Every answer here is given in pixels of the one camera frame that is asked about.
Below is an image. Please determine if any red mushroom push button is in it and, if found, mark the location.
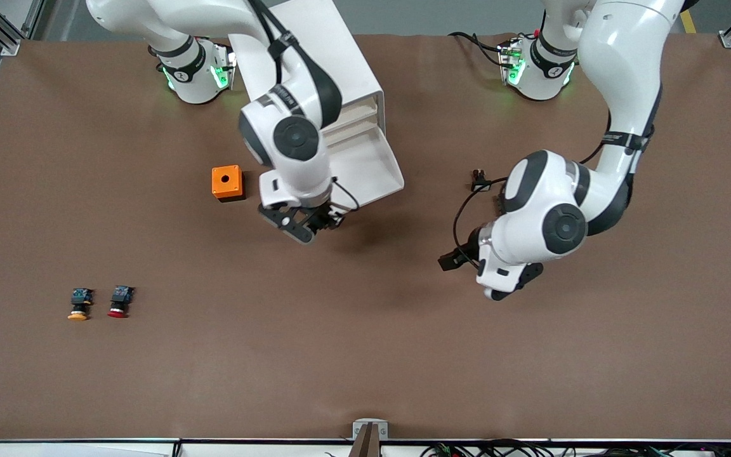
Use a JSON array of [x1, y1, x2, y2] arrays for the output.
[[107, 286, 136, 319]]

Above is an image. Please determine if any yellow mushroom push button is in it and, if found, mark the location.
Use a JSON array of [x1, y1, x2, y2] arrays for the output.
[[67, 288, 95, 322]]

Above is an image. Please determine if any orange box with hole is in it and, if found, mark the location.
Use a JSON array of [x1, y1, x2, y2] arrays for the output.
[[211, 165, 246, 203]]

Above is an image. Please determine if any grey metal bracket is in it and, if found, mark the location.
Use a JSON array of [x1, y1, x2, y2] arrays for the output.
[[352, 418, 389, 457]]

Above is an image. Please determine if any black left arm base cable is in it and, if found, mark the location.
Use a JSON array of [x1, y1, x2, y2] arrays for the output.
[[448, 30, 513, 68]]

